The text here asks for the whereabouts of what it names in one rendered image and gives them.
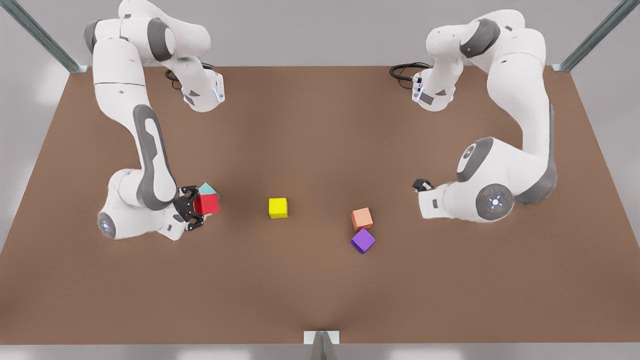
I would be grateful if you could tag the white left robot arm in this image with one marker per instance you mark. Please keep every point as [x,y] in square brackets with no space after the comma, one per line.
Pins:
[520,100]

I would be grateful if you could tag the orange wooden cube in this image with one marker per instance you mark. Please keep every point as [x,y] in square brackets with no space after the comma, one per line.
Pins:
[362,219]

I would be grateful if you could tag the red wooden cube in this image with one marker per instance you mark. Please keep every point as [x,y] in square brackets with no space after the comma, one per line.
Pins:
[207,204]

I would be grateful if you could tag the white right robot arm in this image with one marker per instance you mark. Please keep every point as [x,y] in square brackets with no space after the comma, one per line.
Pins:
[120,90]

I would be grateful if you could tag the purple wooden cube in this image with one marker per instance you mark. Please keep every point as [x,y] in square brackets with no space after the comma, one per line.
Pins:
[363,241]

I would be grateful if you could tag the yellow wooden cube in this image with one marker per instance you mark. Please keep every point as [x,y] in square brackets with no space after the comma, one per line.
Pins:
[278,208]

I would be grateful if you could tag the silver frame post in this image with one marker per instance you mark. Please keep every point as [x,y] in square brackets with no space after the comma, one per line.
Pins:
[592,37]
[42,35]
[321,345]

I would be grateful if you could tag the teal wooden cube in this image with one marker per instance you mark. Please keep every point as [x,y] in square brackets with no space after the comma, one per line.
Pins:
[207,189]

